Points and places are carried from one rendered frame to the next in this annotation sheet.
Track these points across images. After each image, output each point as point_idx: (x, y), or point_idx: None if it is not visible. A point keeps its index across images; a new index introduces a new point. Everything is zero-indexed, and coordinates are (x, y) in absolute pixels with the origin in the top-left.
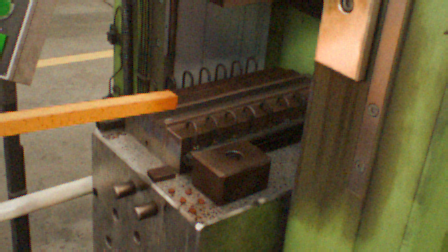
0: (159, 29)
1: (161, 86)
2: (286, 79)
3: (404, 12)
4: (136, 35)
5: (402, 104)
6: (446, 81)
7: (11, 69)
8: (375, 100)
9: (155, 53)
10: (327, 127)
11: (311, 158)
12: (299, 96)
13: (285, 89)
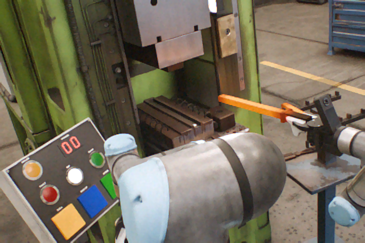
0: (127, 116)
1: (137, 142)
2: (151, 103)
3: (239, 24)
4: (109, 134)
5: (245, 50)
6: (253, 34)
7: None
8: (239, 55)
9: (127, 130)
10: (228, 77)
11: (226, 93)
12: (166, 101)
13: (162, 103)
